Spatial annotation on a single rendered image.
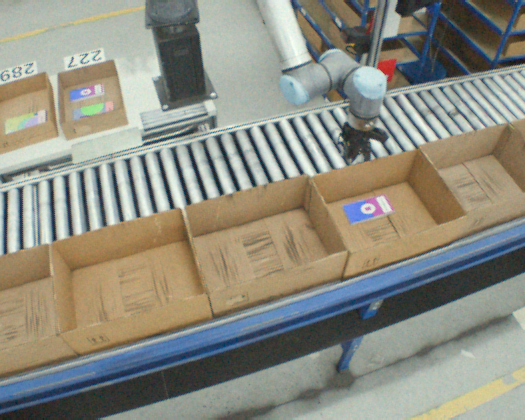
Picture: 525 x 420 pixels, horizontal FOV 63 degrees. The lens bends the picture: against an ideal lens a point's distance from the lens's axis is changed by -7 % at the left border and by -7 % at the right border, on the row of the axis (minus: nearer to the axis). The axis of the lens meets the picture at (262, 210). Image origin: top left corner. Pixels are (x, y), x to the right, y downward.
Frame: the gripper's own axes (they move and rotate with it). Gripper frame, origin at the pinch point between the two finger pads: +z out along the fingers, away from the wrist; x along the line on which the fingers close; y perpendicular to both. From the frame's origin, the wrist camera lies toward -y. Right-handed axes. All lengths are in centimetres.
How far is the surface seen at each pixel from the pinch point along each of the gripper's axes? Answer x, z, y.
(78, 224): -24, 23, 97
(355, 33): -57, -11, -25
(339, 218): 12.5, 8.7, 11.1
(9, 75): -116, 12, 122
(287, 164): -26.8, 22.8, 13.9
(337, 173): 5.3, -5.4, 10.6
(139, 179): -38, 23, 71
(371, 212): 14.5, 7.4, 0.7
